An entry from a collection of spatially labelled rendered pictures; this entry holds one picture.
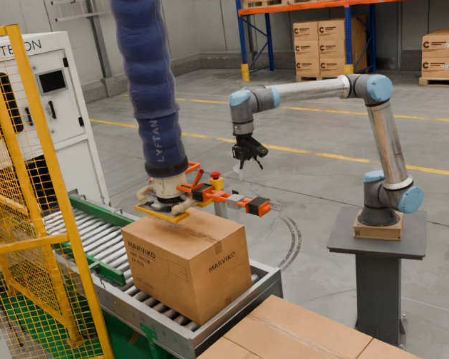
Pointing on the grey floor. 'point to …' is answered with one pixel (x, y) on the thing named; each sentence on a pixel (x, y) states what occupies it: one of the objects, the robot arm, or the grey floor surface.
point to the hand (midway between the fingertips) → (253, 176)
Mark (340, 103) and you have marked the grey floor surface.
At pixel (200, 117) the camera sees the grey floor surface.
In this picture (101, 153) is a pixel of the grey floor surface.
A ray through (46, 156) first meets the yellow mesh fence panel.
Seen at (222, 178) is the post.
